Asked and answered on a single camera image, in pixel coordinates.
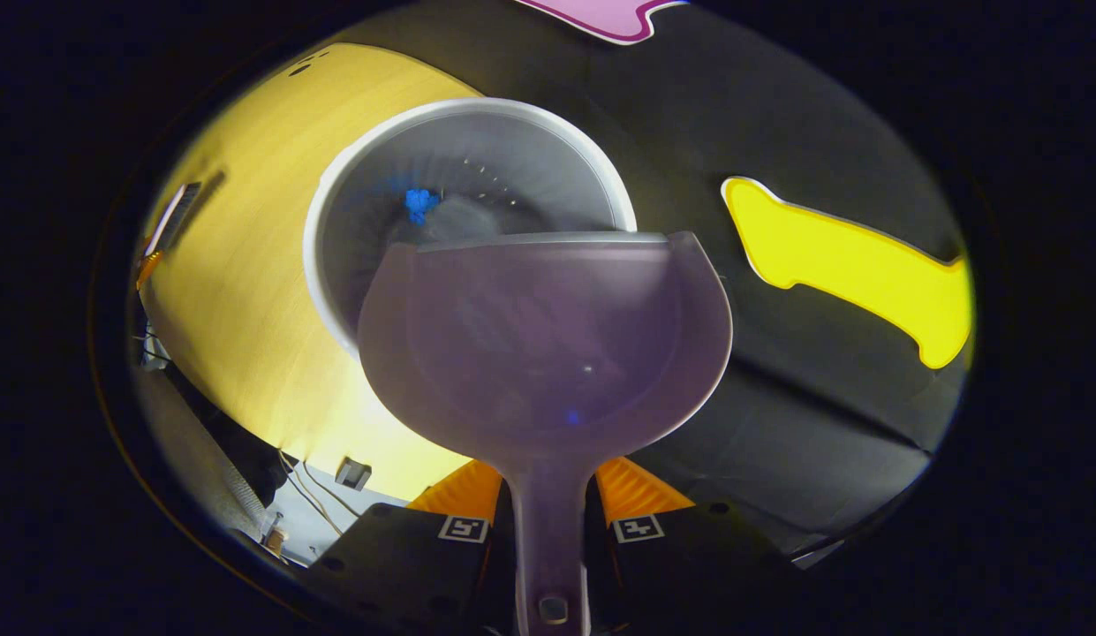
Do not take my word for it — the white ribbed garbage bin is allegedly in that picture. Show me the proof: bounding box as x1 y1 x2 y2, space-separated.
302 97 639 360

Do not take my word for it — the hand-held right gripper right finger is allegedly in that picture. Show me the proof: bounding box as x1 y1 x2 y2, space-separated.
586 456 802 636

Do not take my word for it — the lilac plastic dustpan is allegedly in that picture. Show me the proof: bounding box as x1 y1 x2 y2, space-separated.
358 231 734 636

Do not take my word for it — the grey desk bracket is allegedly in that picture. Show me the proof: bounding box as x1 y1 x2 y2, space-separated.
335 456 374 493

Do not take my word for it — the thin white cable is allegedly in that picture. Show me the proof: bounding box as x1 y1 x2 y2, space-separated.
301 460 366 521
277 450 346 536

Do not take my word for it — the blue paper ball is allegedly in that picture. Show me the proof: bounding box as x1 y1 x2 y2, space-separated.
404 187 442 225

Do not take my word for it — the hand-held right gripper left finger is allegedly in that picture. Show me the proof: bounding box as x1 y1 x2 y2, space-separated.
307 459 515 636

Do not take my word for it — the yellow wooden desktop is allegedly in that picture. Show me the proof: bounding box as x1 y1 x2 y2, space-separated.
140 42 488 503

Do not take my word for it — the small pink broom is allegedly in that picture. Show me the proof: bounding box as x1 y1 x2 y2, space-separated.
144 181 203 262

